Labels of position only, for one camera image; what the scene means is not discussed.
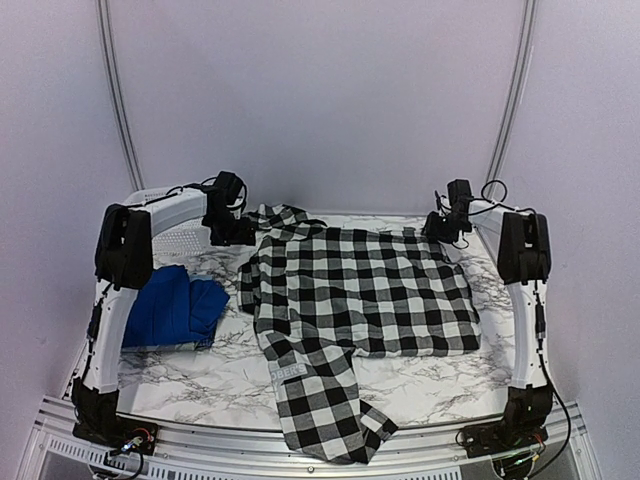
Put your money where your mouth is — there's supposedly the aluminium wall post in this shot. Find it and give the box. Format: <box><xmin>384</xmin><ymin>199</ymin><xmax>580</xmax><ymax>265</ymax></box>
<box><xmin>95</xmin><ymin>0</ymin><xmax>145</xmax><ymax>191</ymax></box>
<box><xmin>483</xmin><ymin>0</ymin><xmax>538</xmax><ymax>194</ymax></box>

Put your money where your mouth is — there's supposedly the black white checkered cloth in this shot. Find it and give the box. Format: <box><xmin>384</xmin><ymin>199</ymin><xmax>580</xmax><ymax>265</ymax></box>
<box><xmin>238</xmin><ymin>205</ymin><xmax>481</xmax><ymax>464</ymax></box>

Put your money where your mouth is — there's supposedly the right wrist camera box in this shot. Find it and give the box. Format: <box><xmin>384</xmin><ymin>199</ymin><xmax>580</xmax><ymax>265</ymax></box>
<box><xmin>447</xmin><ymin>179</ymin><xmax>474</xmax><ymax>213</ymax></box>

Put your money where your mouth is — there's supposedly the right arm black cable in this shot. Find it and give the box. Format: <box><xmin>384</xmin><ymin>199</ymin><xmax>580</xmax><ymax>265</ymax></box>
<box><xmin>432</xmin><ymin>179</ymin><xmax>574</xmax><ymax>451</ymax></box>

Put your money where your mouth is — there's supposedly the folded light blue t-shirt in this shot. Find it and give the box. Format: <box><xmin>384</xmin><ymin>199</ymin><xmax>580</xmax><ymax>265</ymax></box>
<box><xmin>139</xmin><ymin>268</ymin><xmax>228</xmax><ymax>351</ymax></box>

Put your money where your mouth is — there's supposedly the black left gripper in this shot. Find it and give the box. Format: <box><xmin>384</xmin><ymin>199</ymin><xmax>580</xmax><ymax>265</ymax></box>
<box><xmin>207</xmin><ymin>208</ymin><xmax>256</xmax><ymax>245</ymax></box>

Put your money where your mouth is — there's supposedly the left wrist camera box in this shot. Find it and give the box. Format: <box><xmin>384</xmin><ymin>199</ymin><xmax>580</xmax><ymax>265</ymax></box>
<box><xmin>212</xmin><ymin>171</ymin><xmax>247</xmax><ymax>210</ymax></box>

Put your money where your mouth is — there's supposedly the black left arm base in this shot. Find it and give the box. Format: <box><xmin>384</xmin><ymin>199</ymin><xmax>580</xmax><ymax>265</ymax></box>
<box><xmin>71</xmin><ymin>378</ymin><xmax>159</xmax><ymax>455</ymax></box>

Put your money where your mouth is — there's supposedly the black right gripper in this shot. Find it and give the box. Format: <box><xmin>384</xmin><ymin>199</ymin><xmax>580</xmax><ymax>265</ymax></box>
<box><xmin>422</xmin><ymin>211</ymin><xmax>468</xmax><ymax>244</ymax></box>

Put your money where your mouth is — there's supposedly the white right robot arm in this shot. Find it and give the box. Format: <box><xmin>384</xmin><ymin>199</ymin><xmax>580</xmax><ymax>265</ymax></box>
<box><xmin>422</xmin><ymin>198</ymin><xmax>551</xmax><ymax>396</ymax></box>

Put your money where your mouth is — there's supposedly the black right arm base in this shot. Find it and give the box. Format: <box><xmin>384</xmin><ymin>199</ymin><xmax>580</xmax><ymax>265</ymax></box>
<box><xmin>456</xmin><ymin>386</ymin><xmax>553</xmax><ymax>458</ymax></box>

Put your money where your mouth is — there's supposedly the right aluminium wall post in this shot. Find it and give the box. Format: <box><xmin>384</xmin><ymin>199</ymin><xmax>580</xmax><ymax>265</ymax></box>
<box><xmin>483</xmin><ymin>0</ymin><xmax>538</xmax><ymax>194</ymax></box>

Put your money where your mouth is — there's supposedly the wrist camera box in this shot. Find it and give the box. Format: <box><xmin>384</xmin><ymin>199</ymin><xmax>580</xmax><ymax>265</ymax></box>
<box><xmin>447</xmin><ymin>179</ymin><xmax>474</xmax><ymax>213</ymax></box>
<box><xmin>212</xmin><ymin>171</ymin><xmax>247</xmax><ymax>210</ymax></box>

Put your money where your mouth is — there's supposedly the left aluminium wall post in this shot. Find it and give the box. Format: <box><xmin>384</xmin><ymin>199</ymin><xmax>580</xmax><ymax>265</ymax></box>
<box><xmin>95</xmin><ymin>0</ymin><xmax>145</xmax><ymax>191</ymax></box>

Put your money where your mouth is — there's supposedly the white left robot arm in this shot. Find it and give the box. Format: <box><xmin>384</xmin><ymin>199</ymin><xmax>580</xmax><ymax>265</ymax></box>
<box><xmin>72</xmin><ymin>185</ymin><xmax>256</xmax><ymax>403</ymax></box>

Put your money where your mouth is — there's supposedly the white plastic laundry basket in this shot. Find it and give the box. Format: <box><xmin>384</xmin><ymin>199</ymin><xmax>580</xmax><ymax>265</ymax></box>
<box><xmin>123</xmin><ymin>188</ymin><xmax>212</xmax><ymax>255</ymax></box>

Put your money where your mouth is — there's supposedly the blue pleated skirt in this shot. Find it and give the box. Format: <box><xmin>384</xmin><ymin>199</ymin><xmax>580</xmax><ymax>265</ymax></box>
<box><xmin>122</xmin><ymin>265</ymin><xmax>230</xmax><ymax>349</ymax></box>

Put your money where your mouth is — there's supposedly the aluminium front frame rail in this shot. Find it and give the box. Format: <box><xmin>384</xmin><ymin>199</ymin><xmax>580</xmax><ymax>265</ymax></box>
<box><xmin>19</xmin><ymin>394</ymin><xmax>596</xmax><ymax>480</ymax></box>

